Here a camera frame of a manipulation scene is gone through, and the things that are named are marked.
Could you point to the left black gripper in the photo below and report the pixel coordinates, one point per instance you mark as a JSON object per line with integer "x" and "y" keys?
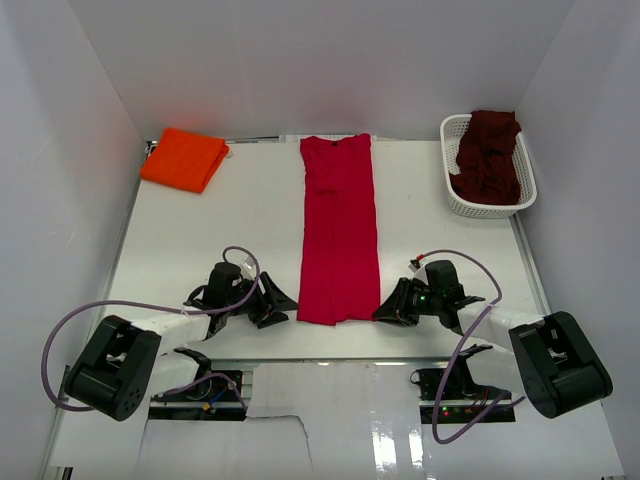
{"x": 278, "y": 301}

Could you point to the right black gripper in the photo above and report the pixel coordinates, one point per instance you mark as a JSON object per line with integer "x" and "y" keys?
{"x": 393, "y": 309}

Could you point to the bright red t shirt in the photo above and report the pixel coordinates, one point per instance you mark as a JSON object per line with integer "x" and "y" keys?
{"x": 340, "y": 273}

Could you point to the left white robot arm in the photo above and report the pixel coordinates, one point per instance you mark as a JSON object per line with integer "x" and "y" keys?
{"x": 127, "y": 361}

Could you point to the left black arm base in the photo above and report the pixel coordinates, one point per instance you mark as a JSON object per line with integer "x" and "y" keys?
{"x": 211, "y": 401}

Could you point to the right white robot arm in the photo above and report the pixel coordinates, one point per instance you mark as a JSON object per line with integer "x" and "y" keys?
{"x": 547, "y": 359}

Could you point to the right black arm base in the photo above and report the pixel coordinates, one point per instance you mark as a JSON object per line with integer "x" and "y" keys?
{"x": 462, "y": 399}

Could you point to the dark maroon t shirt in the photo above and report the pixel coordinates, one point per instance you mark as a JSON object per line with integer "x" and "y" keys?
{"x": 487, "y": 172}

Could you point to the white printed label strip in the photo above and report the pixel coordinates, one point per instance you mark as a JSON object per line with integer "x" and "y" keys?
{"x": 296, "y": 138}

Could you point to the folded orange t shirt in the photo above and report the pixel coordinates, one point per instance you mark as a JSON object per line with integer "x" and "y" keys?
{"x": 184, "y": 160}

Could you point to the white plastic basket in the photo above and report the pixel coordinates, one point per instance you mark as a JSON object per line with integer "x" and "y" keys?
{"x": 452, "y": 129}

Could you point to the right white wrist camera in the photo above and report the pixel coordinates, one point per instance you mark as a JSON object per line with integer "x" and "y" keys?
{"x": 417, "y": 268}

